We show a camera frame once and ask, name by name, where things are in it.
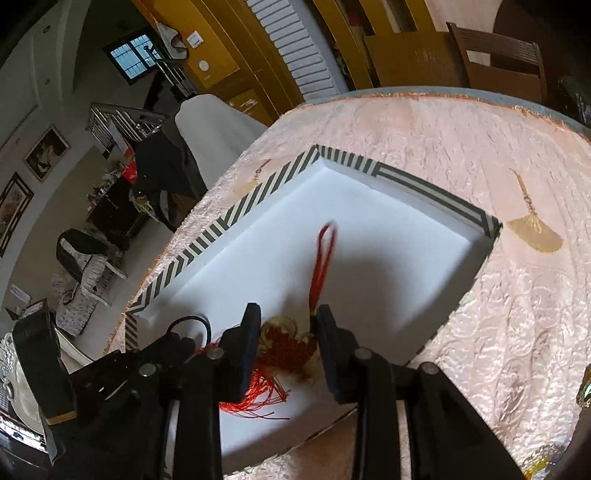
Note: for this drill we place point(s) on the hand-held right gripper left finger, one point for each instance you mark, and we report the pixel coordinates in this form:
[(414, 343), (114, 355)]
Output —
[(247, 344)]

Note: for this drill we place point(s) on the yellow wooden cabinet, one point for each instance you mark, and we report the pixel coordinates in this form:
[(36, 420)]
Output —
[(221, 46)]

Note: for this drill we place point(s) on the grey hanging towel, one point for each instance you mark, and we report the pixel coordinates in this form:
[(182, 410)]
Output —
[(173, 41)]

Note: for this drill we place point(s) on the red knot tassel ornament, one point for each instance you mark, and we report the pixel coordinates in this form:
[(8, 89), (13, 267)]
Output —
[(286, 353)]

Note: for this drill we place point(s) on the metal stair railing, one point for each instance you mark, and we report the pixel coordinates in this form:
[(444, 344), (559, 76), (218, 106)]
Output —
[(124, 120)]

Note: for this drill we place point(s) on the striped edge white tray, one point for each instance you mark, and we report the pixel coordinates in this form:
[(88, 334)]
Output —
[(392, 258)]

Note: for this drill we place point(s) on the dark framed window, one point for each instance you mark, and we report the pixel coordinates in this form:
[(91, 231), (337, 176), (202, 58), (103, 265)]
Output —
[(131, 55)]

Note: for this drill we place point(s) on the white louvered door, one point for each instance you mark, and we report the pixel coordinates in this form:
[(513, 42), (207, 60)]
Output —
[(295, 50)]

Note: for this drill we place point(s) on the patterned armchair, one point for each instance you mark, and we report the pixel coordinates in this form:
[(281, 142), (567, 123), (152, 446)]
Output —
[(81, 272)]

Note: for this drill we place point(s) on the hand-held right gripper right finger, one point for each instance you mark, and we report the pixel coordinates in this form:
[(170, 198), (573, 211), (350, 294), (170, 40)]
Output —
[(330, 355)]

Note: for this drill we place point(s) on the light framed wall picture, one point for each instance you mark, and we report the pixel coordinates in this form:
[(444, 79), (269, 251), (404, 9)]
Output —
[(46, 152)]

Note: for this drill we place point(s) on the gold green ball ornament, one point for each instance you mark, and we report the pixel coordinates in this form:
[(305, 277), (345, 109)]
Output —
[(584, 387)]

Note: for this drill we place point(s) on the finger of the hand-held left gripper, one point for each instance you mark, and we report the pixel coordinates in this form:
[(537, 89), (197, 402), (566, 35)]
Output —
[(41, 360)]

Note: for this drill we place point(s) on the white wall switch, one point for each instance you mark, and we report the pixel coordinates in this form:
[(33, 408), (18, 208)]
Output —
[(195, 39)]

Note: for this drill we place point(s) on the brown wooden chair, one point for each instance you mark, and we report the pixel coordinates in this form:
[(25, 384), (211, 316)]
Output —
[(503, 69)]

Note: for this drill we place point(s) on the red box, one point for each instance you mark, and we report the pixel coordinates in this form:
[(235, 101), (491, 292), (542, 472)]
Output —
[(130, 173)]

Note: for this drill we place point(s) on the dark side table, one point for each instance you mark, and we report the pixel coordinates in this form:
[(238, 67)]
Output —
[(111, 207)]

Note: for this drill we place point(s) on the white cloth covered chair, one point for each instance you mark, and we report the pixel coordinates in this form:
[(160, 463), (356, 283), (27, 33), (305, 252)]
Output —
[(207, 129)]

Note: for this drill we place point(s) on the pink textured tablecloth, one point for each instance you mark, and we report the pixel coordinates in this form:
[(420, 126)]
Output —
[(508, 323)]

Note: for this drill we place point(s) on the brown flat board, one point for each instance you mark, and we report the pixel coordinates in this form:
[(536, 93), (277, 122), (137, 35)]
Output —
[(406, 60)]

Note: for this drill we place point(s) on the dark jacket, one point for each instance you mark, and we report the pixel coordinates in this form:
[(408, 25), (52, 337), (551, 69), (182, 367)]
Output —
[(161, 170)]

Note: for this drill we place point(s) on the round white wall device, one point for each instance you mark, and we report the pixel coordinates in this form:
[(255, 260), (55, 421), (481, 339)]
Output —
[(203, 66)]

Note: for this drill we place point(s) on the black bag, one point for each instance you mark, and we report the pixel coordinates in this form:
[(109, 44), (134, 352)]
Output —
[(575, 99)]

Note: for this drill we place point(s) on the dark framed wall picture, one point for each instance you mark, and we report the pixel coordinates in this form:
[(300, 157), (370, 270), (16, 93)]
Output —
[(14, 207)]

